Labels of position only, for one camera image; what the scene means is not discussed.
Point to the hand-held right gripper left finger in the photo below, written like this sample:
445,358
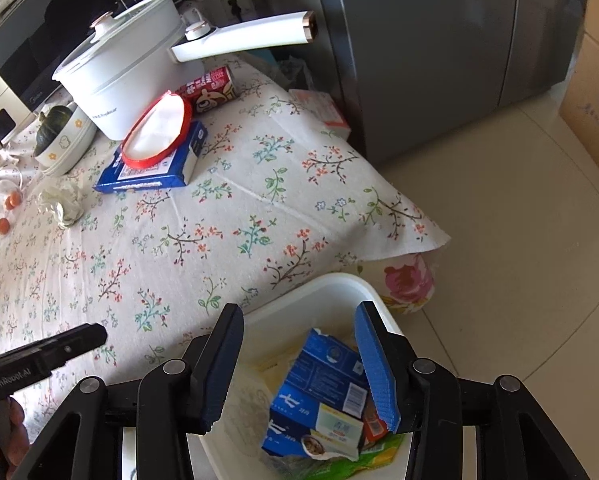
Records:
224,375

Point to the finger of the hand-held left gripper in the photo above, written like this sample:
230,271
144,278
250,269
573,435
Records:
74,342

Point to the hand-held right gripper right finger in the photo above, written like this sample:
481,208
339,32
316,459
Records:
375,365

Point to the blue orange snack box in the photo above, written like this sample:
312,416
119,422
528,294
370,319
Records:
319,367

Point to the white plastic bin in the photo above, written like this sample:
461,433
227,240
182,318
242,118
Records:
329,291

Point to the green snack packet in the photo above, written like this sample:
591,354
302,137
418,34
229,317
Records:
377,461

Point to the person's left hand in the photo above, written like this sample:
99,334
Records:
18,427

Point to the pink rose printed cloth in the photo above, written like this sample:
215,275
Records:
404,280

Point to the small orange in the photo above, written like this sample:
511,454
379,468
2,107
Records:
2,225
13,201

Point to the crumpled tissue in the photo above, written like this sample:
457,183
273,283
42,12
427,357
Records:
61,202

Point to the floral tablecloth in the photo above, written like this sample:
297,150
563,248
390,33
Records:
179,210

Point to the white bowl with flower print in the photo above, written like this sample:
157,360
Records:
76,132

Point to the dark green squash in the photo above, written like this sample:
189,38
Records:
49,130

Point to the blue white box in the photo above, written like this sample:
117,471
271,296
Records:
189,152

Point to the white lid with red rim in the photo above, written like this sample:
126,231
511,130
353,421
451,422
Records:
157,127

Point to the white electric pot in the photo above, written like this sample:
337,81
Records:
119,97

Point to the pink white box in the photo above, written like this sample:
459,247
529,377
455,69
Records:
324,112

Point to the red snack tube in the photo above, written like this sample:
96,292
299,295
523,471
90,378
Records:
207,90

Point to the black microwave oven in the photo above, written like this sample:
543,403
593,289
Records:
39,45

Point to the clear plastic bag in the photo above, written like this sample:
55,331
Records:
284,72

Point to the grey refrigerator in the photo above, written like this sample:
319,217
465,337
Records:
429,50

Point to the white pot lid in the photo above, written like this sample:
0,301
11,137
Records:
129,16

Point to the wall socket with plug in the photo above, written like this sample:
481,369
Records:
233,8

